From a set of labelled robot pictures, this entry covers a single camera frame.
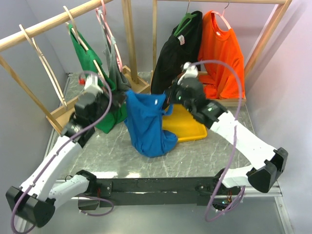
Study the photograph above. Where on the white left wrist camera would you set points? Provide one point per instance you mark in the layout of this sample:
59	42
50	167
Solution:
90	84

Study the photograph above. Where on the orange t-shirt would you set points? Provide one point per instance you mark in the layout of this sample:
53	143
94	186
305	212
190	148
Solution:
219	43

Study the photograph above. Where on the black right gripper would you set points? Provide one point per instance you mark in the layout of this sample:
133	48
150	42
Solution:
171	94

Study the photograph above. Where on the wooden clothes rack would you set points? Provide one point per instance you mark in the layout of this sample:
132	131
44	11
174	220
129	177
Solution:
58	116
274	20

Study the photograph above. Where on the grey tank top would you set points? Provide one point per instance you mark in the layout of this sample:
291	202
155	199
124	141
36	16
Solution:
110	51

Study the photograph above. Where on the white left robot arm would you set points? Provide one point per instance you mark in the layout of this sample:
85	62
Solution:
36	199

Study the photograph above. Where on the left wooden clothes rack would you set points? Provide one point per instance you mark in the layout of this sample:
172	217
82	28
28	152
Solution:
58	116

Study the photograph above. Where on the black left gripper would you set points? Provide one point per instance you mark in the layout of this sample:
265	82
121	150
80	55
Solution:
120	98

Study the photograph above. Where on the black t-shirt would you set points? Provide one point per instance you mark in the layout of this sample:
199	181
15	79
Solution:
175	52

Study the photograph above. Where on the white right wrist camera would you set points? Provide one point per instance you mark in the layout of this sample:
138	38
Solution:
188	71

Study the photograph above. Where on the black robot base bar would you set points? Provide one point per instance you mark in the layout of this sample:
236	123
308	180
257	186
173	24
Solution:
155	191

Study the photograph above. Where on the beige hanger with green top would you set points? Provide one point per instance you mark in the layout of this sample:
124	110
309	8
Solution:
88	59

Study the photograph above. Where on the green plastic hanger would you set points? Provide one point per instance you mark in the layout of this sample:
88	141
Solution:
186	20

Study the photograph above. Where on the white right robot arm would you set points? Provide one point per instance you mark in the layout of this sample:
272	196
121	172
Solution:
267	163

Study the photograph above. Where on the right wooden clothes rack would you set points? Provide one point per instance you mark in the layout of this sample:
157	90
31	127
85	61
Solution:
274	20

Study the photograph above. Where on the blue tank top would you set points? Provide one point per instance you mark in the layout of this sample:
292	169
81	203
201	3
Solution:
144	124

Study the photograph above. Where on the pink plastic hanger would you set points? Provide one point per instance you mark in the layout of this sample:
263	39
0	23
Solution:
101	17

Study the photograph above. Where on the yellow plastic tray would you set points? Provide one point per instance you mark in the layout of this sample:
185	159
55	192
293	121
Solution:
181	123

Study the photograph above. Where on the pink hanger with orange shirt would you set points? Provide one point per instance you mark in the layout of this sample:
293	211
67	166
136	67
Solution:
222	15

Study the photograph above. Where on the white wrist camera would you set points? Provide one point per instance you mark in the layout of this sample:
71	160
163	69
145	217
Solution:
188	71
90	84

